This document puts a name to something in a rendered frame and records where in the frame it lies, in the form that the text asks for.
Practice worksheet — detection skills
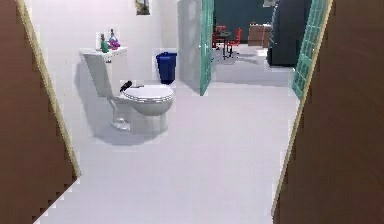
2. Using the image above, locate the white toilet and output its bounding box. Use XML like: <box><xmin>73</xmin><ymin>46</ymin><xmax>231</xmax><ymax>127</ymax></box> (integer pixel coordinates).
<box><xmin>79</xmin><ymin>46</ymin><xmax>175</xmax><ymax>133</ymax></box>

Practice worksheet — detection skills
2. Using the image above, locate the blue waste bin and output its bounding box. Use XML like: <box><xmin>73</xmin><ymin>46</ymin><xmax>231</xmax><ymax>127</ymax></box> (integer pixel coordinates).
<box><xmin>155</xmin><ymin>51</ymin><xmax>178</xmax><ymax>85</ymax></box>

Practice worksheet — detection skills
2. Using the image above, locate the teal room door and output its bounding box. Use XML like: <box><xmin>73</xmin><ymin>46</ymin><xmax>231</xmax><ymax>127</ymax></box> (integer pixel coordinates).
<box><xmin>291</xmin><ymin>0</ymin><xmax>329</xmax><ymax>100</ymax></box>
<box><xmin>199</xmin><ymin>0</ymin><xmax>216</xmax><ymax>97</ymax></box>

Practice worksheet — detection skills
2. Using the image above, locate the red chair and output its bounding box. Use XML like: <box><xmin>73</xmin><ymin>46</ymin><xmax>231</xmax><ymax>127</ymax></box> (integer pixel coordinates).
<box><xmin>212</xmin><ymin>25</ymin><xmax>228</xmax><ymax>50</ymax></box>
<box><xmin>228</xmin><ymin>27</ymin><xmax>243</xmax><ymax>54</ymax></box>

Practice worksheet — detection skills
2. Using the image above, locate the brown cardboard box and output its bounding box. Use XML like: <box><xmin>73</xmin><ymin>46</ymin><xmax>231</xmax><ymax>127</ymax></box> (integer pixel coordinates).
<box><xmin>247</xmin><ymin>22</ymin><xmax>272</xmax><ymax>48</ymax></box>

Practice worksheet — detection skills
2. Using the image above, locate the purple spray bottle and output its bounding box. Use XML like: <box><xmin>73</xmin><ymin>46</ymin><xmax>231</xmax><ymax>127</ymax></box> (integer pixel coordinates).
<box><xmin>108</xmin><ymin>28</ymin><xmax>122</xmax><ymax>51</ymax></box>

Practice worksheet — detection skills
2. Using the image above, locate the green bottle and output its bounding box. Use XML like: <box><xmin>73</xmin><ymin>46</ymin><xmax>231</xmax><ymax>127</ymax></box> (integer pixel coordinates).
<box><xmin>99</xmin><ymin>33</ymin><xmax>110</xmax><ymax>54</ymax></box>

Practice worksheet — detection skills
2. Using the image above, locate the black fridge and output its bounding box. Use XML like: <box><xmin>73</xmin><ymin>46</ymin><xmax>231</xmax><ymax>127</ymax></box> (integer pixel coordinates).
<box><xmin>266</xmin><ymin>0</ymin><xmax>314</xmax><ymax>68</ymax></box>

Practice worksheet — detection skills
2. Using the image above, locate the black toilet brush handle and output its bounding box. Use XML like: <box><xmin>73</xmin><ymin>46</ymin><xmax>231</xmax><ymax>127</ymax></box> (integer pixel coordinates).
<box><xmin>119</xmin><ymin>80</ymin><xmax>133</xmax><ymax>93</ymax></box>

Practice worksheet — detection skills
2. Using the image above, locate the framed wall picture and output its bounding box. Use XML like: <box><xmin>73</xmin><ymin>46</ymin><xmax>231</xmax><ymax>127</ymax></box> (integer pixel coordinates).
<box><xmin>135</xmin><ymin>0</ymin><xmax>151</xmax><ymax>16</ymax></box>

